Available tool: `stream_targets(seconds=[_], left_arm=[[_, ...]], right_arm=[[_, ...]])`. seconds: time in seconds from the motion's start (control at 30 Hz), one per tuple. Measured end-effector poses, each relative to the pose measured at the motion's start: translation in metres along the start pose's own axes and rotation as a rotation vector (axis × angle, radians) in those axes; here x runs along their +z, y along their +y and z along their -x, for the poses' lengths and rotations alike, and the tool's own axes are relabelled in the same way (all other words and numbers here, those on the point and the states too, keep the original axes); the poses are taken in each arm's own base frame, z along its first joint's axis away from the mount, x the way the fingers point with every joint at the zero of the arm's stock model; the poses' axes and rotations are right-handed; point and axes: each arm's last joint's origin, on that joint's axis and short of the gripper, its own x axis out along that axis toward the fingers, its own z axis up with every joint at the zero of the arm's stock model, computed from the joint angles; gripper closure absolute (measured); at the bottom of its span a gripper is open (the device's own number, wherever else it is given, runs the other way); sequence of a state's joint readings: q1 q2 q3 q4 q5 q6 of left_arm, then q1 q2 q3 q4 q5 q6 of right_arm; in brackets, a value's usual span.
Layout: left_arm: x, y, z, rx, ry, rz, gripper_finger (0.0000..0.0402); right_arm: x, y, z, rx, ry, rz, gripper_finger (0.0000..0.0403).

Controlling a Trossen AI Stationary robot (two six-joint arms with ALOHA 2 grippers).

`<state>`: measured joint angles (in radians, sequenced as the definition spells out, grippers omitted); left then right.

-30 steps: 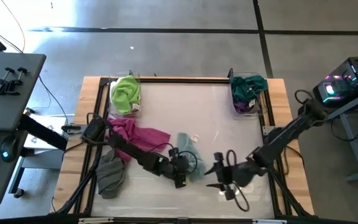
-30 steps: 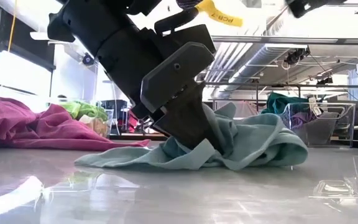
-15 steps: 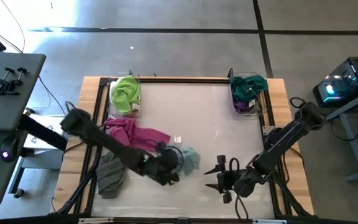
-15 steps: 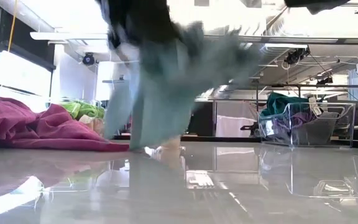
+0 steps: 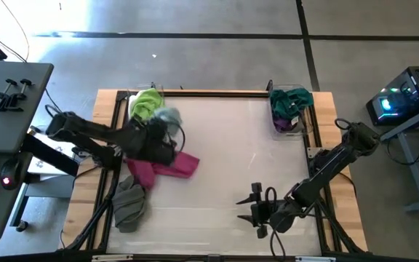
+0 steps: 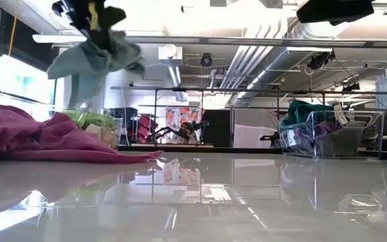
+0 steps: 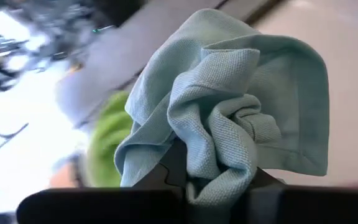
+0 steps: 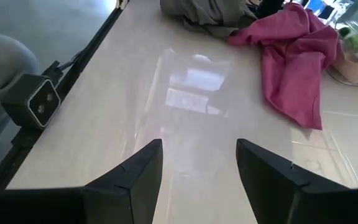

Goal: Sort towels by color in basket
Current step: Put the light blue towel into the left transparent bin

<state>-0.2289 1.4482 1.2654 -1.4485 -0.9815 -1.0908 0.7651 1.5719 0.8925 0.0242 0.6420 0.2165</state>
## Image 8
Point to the black metal table frame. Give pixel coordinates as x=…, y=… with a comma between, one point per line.
x=89, y=46

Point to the small dark grey towel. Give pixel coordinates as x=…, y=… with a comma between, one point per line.
x=210, y=15

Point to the peach pink towel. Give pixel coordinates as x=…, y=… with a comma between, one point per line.
x=356, y=68

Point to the clear plastic basket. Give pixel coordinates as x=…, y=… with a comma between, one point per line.
x=353, y=81

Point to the black stereo camera box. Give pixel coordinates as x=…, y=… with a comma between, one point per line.
x=31, y=99

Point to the magenta towel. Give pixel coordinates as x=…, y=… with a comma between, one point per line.
x=294, y=62

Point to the person's leg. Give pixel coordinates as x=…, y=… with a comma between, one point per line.
x=2, y=62

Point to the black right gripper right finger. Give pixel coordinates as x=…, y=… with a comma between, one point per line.
x=269, y=186

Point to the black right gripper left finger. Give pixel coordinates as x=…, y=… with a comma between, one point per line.
x=135, y=186

